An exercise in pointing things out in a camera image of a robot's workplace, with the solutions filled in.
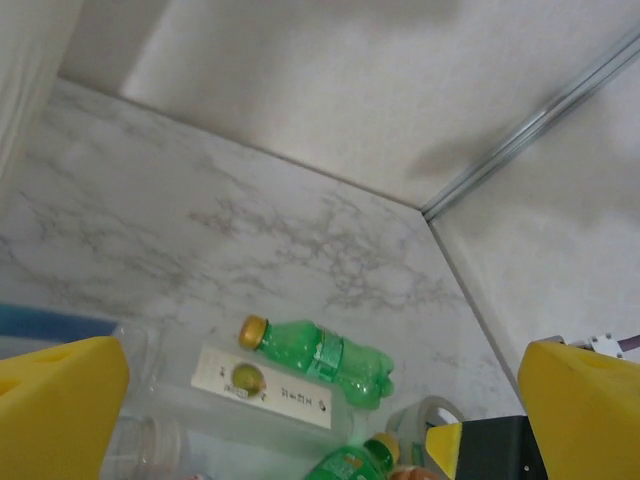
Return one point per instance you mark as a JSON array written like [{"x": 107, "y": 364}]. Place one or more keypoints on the orange drink bottle red label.
[{"x": 410, "y": 474}]

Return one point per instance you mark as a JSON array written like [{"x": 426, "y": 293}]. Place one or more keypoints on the rectangular clear bottle lime label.
[{"x": 280, "y": 395}]

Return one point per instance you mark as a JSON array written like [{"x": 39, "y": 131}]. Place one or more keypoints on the aluminium corner post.
[{"x": 525, "y": 127}]

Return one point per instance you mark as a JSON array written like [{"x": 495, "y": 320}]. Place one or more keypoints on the green plastic bottle gold cap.
[
  {"x": 340, "y": 360},
  {"x": 345, "y": 462}
]

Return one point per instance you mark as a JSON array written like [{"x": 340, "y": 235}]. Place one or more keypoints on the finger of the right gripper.
[{"x": 445, "y": 445}]

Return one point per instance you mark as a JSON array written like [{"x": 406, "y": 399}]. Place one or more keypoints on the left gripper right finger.
[{"x": 590, "y": 425}]

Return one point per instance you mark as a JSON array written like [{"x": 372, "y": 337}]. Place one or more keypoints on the large clear bottle blue cap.
[{"x": 150, "y": 445}]

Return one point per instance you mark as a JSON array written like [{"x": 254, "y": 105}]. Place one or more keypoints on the white tape roll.
[{"x": 407, "y": 425}]

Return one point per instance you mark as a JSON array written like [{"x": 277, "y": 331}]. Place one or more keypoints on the clear bottle blue band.
[{"x": 45, "y": 322}]

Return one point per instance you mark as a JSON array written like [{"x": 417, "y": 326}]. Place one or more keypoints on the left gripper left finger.
[{"x": 50, "y": 425}]

